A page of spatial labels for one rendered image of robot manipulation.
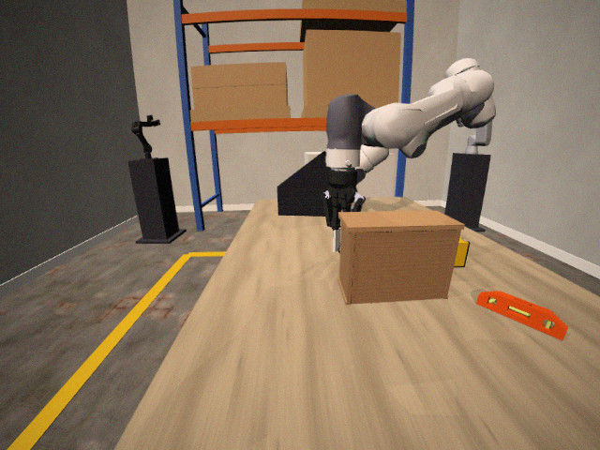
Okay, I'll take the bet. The orange torpedo spirit level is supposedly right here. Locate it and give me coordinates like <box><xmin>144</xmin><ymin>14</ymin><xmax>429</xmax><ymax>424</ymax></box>
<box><xmin>476</xmin><ymin>291</ymin><xmax>568</xmax><ymax>341</ymax></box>

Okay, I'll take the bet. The yellow tape measure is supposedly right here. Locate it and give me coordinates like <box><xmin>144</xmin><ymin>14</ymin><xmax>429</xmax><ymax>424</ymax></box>
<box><xmin>454</xmin><ymin>237</ymin><xmax>470</xmax><ymax>268</ymax></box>

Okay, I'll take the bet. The brown wooden cabinet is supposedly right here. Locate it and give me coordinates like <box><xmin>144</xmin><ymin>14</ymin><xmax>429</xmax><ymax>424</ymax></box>
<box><xmin>337</xmin><ymin>211</ymin><xmax>465</xmax><ymax>305</ymax></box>

